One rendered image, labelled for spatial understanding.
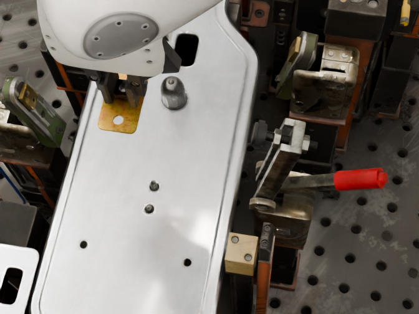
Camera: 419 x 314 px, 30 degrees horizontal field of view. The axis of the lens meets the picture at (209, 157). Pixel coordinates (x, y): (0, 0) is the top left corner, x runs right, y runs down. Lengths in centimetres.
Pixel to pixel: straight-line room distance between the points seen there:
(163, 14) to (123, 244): 54
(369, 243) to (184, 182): 41
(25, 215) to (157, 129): 20
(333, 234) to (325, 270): 6
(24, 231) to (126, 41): 58
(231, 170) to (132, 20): 55
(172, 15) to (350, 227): 86
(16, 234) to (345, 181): 42
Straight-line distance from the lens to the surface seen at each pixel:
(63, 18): 46
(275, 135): 78
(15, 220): 103
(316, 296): 125
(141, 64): 65
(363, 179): 84
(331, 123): 107
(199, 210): 97
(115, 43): 47
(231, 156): 99
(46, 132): 101
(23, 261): 99
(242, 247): 89
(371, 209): 130
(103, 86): 72
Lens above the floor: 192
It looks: 67 degrees down
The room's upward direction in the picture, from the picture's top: 6 degrees counter-clockwise
